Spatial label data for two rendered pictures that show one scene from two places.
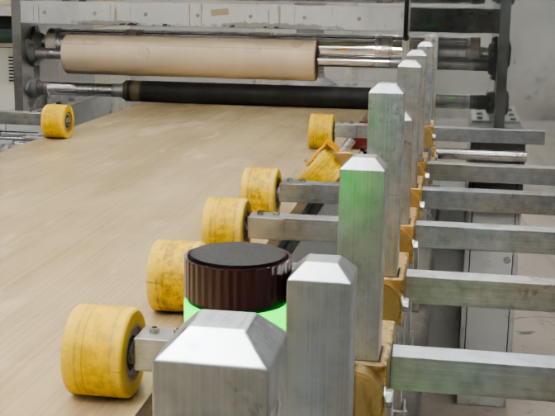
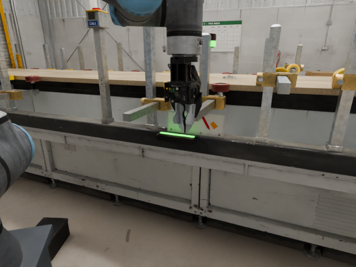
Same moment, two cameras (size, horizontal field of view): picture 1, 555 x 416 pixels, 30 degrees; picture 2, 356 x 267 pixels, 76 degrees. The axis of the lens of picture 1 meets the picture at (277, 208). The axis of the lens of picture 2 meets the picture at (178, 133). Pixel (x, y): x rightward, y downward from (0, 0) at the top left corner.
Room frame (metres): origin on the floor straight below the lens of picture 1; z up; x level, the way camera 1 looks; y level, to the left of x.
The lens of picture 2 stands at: (0.64, -0.99, 1.02)
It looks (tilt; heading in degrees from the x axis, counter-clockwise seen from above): 18 degrees down; 102
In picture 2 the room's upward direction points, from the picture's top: straight up
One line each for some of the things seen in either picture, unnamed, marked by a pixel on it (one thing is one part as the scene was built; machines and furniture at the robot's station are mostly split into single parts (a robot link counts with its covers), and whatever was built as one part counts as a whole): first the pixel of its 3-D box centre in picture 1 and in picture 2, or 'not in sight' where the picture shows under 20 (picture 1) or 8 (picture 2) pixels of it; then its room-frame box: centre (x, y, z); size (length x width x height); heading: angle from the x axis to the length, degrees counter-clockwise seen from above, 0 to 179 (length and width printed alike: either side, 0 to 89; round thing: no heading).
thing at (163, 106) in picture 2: not in sight; (156, 104); (0.32, 0.01, 0.82); 0.14 x 0.06 x 0.05; 170
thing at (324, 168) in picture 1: (322, 173); not in sight; (1.85, -0.08, 0.93); 0.09 x 0.08 x 0.09; 80
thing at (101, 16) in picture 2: not in sight; (97, 20); (0.05, 0.06, 1.18); 0.07 x 0.07 x 0.08; 80
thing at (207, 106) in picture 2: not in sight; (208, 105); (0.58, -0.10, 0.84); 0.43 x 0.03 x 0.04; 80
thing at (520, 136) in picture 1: (430, 132); not in sight; (2.31, -0.34, 0.95); 0.50 x 0.04 x 0.04; 80
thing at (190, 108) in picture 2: not in sight; (188, 119); (0.54, -0.38, 0.86); 0.06 x 0.03 x 0.09; 80
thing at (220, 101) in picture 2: not in sight; (208, 101); (0.57, -0.03, 0.85); 0.14 x 0.06 x 0.05; 170
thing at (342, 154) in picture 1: (331, 163); not in sight; (1.84, -0.10, 0.95); 0.10 x 0.04 x 0.10; 80
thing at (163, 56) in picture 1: (253, 59); not in sight; (3.21, 0.08, 1.05); 1.43 x 0.12 x 0.12; 80
